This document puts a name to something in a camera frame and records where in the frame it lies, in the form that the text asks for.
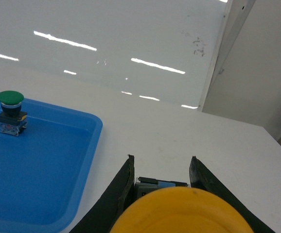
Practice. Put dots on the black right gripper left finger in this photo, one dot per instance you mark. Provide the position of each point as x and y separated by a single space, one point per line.
116 198

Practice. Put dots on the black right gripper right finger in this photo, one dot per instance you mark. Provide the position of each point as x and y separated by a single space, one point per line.
202 178

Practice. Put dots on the yellow mushroom push button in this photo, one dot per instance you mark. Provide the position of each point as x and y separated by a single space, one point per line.
180 209

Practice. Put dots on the blue plastic tray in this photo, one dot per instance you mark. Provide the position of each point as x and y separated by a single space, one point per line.
44 170

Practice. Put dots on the white glossy board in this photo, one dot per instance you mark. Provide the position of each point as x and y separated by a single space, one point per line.
155 50

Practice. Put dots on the green mushroom push button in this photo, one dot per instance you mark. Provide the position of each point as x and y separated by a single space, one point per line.
13 120

